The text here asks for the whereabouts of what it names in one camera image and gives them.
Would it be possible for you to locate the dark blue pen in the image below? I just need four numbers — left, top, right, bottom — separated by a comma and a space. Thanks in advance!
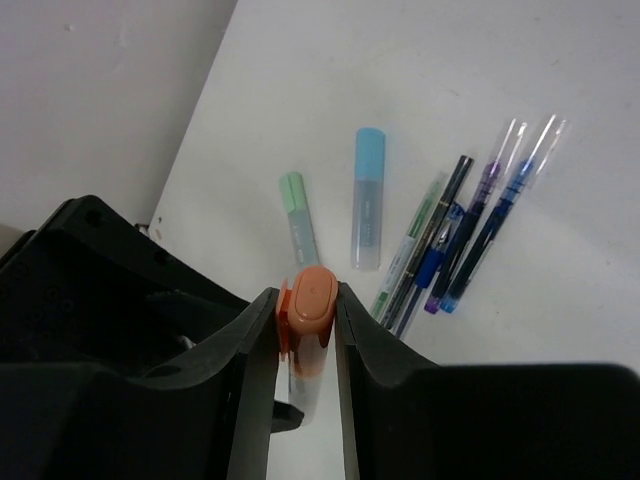
439, 114, 566, 313

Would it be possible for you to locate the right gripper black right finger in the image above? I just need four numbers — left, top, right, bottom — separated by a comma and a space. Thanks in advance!
335, 284, 639, 479

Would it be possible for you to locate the royal blue grip pen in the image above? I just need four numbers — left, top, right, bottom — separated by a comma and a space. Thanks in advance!
395, 202, 465, 338

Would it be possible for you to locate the light blue cap marker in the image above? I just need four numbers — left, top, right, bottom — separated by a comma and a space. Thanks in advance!
351, 127, 386, 271

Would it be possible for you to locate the black two-compartment pen holder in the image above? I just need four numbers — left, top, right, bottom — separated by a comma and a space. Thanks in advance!
1, 195, 248, 377

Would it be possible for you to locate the orange cap clear marker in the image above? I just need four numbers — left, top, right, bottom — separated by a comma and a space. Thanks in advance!
275, 266, 338, 426

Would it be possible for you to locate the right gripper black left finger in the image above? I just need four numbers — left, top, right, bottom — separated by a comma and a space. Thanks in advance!
1, 288, 278, 479

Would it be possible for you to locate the green cap clear marker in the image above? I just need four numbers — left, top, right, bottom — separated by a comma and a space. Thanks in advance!
279, 171, 320, 270

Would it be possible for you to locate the green grey pen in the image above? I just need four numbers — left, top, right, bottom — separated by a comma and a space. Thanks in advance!
369, 171, 448, 324

